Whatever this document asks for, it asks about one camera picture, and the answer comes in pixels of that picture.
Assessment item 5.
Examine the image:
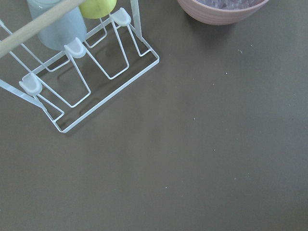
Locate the pink bowl with ice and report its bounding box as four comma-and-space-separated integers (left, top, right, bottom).
178, 0, 269, 26

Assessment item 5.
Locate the yellow cup on rack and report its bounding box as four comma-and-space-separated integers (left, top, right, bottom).
79, 0, 117, 19

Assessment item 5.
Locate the white wire cup rack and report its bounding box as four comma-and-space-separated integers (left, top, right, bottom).
0, 0, 160, 133

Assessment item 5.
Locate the frosted translucent cup on rack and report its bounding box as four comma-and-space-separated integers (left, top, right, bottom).
27, 0, 87, 51

